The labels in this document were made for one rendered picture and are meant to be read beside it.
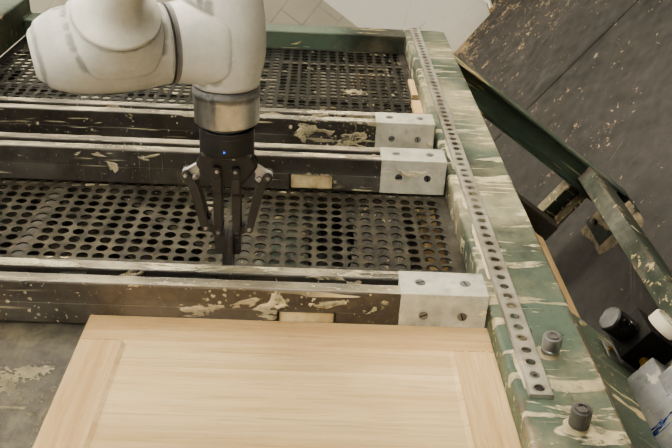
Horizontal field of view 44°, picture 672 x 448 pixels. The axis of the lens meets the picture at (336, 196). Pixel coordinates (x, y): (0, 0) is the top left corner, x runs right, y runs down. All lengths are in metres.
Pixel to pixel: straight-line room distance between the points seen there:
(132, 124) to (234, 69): 0.76
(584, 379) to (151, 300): 0.59
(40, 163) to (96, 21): 0.72
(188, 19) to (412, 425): 0.56
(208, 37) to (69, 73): 0.17
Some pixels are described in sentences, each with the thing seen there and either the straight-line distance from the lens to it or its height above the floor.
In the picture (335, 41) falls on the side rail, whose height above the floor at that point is 1.06.
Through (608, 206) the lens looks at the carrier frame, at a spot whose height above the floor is 0.18.
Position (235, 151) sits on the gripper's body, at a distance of 1.13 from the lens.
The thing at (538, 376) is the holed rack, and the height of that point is 0.88.
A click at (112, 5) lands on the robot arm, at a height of 1.55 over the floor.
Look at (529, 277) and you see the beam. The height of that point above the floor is 0.85.
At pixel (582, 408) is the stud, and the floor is 0.87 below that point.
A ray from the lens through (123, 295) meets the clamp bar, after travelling 1.21.
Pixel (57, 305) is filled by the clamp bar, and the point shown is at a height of 1.40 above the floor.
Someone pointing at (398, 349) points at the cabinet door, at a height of 1.00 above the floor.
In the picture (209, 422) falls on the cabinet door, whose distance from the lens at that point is 1.05.
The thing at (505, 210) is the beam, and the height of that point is 0.84.
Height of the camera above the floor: 1.51
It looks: 17 degrees down
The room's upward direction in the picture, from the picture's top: 55 degrees counter-clockwise
